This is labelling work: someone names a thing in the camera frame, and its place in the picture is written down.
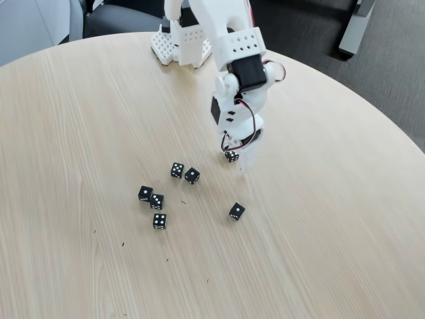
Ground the grey desk leg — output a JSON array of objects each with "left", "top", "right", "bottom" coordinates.
[{"left": 338, "top": 0, "right": 376, "bottom": 58}]

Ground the dark grey chair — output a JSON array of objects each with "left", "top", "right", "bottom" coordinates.
[{"left": 82, "top": 3, "right": 167, "bottom": 39}]

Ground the white cabinet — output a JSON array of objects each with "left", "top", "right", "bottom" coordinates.
[{"left": 0, "top": 0, "right": 84, "bottom": 66}]

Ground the red black servo cable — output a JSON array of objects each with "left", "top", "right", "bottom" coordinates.
[
  {"left": 264, "top": 59, "right": 287, "bottom": 84},
  {"left": 220, "top": 98, "right": 265, "bottom": 150}
]

